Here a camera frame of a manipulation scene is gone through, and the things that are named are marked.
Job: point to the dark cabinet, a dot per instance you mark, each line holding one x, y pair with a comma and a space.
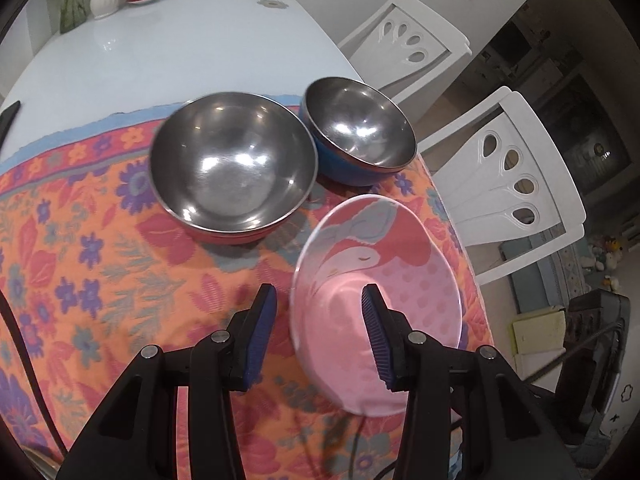
585, 130

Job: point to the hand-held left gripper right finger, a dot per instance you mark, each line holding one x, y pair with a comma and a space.
377, 340

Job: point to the blue steel bowl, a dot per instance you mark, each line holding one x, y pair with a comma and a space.
360, 120

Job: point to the red steel bowl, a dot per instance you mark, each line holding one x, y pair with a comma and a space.
230, 170

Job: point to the black smartphone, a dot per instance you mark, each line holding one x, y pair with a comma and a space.
7, 120

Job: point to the pink flamingo bowl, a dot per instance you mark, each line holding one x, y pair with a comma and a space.
330, 310

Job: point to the orange floral tablecloth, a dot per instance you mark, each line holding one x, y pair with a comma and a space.
100, 260

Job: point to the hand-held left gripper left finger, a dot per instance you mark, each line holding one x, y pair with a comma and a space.
260, 335

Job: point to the white dining chair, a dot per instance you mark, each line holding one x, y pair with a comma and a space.
550, 170
365, 55

